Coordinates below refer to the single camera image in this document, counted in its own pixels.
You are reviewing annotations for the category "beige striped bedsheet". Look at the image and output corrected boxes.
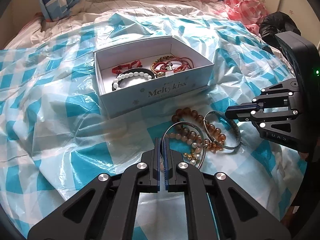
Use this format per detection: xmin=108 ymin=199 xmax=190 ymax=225
xmin=5 ymin=0 xmax=227 ymax=49

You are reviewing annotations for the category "red checkered plastic bag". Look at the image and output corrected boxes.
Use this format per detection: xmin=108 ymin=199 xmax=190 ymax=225
xmin=223 ymin=0 xmax=268 ymax=36

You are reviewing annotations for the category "pink bead bracelet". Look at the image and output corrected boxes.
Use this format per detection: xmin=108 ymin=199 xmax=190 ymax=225
xmin=164 ymin=131 xmax=203 ymax=156

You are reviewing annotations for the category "black plastic bag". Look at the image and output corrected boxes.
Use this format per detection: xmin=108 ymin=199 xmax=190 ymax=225
xmin=259 ymin=11 xmax=301 ymax=49

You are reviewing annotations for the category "pearl and gold charm bracelet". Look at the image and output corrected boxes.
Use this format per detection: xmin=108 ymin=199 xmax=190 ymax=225
xmin=184 ymin=142 xmax=203 ymax=166

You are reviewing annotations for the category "white bead bracelet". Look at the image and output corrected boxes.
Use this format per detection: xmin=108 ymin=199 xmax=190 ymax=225
xmin=112 ymin=71 xmax=153 ymax=92

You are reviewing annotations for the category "gold chain beaded bracelet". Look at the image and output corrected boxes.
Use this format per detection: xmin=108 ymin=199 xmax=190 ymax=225
xmin=151 ymin=54 xmax=196 ymax=78

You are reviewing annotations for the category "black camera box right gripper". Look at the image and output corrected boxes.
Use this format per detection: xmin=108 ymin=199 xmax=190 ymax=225
xmin=276 ymin=31 xmax=319 ymax=144

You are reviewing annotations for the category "white Meltykiss jewelry box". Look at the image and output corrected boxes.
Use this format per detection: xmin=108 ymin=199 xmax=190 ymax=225
xmin=94 ymin=36 xmax=214 ymax=119

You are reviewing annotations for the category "amber bead bracelet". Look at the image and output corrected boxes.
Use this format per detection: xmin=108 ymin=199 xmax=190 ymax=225
xmin=171 ymin=106 xmax=227 ymax=153

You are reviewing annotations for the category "thin silver bangle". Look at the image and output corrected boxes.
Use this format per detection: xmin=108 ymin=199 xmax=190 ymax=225
xmin=162 ymin=121 xmax=209 ymax=170

